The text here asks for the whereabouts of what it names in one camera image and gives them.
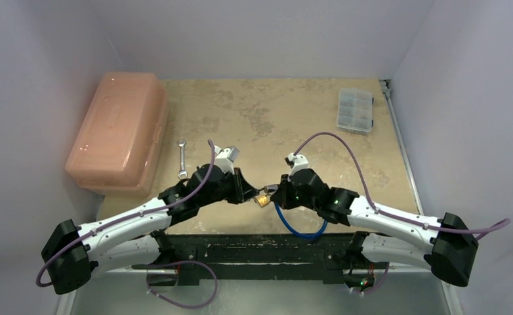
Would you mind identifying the clear compartment screw box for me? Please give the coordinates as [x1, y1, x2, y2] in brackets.
[336, 88, 374, 135]

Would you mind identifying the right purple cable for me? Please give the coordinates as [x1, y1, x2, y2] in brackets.
[292, 132, 512, 236]

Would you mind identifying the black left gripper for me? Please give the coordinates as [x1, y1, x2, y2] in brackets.
[198, 167, 258, 207]

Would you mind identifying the pink translucent plastic toolbox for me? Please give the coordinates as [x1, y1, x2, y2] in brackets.
[65, 72, 169, 198]

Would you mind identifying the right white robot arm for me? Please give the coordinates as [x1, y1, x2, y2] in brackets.
[271, 169, 479, 287]

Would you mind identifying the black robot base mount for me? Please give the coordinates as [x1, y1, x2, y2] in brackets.
[148, 232, 387, 286]

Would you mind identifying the blue cable lock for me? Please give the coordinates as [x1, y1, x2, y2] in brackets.
[263, 184, 328, 240]

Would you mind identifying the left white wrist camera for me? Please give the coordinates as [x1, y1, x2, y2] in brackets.
[213, 146, 239, 173]

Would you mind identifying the brass padlock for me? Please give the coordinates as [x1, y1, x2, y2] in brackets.
[254, 194, 271, 208]

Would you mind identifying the silver open-end wrench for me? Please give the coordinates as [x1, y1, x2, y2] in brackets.
[177, 138, 188, 179]

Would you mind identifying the aluminium frame rail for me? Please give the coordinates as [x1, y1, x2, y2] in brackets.
[379, 79, 464, 314]

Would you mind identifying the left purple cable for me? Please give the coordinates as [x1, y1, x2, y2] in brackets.
[35, 138, 216, 289]

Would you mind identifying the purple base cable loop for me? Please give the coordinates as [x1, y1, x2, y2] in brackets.
[146, 261, 219, 310]

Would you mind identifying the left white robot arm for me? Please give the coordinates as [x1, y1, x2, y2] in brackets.
[36, 164, 260, 295]

